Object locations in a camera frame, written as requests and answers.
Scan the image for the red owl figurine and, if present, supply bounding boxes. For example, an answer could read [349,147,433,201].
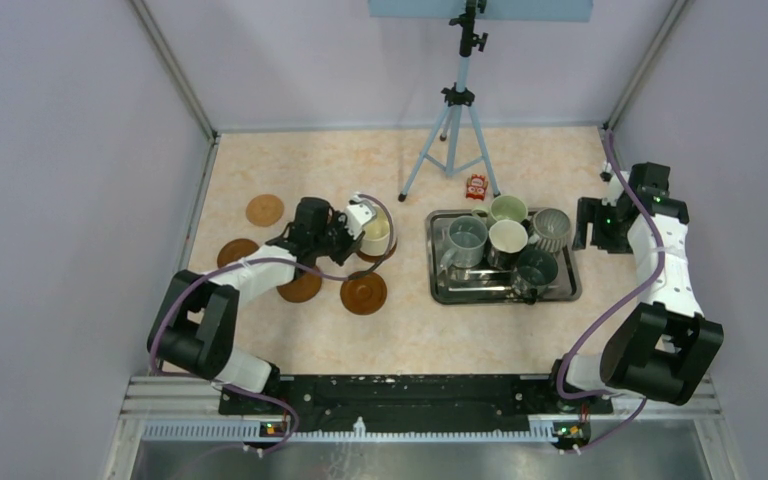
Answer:
[465,174,488,201]

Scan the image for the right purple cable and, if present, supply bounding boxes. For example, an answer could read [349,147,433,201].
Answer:
[554,129,668,457]

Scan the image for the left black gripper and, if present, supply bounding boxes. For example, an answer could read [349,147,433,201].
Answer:
[313,209,366,265]

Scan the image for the grey ribbed mug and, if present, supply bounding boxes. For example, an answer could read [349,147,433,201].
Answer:
[529,208,572,254]

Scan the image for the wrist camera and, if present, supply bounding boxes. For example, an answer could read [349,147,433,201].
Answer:
[343,192,377,240]
[600,171,625,206]

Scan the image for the steel tray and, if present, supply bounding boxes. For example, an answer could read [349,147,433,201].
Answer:
[425,209,583,305]

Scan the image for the aluminium frame rail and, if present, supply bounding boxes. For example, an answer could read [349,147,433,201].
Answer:
[120,374,721,443]

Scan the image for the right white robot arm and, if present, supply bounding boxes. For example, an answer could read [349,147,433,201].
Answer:
[546,162,724,412]

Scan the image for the light green mug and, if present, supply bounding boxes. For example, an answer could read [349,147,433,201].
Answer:
[471,195,529,228]

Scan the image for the blue-grey mug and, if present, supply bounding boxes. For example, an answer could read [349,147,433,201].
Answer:
[438,215,488,269]

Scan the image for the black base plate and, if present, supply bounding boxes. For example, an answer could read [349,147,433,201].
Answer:
[218,374,613,433]

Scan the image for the blue board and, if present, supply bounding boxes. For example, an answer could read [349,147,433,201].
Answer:
[367,0,594,23]

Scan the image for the blue camera tripod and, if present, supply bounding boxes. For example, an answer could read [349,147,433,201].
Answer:
[397,0,501,202]

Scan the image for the cream mug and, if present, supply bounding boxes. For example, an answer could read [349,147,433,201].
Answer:
[359,214,391,256]

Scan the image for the white faceted mug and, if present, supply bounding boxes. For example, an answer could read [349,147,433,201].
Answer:
[487,219,529,269]

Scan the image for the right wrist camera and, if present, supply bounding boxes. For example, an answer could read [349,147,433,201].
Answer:
[600,171,625,206]

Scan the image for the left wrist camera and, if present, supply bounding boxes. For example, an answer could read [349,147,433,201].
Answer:
[343,192,377,240]

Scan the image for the dark teal mug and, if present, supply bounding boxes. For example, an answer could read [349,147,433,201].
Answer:
[511,249,559,303]

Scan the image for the light wooden coaster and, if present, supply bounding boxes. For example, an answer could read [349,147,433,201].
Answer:
[245,194,285,227]

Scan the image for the brown wooden coaster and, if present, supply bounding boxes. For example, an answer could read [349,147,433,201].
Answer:
[356,243,398,263]
[276,272,323,303]
[340,273,388,315]
[216,238,260,268]

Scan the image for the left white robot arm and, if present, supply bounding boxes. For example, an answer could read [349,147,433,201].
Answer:
[147,193,378,414]

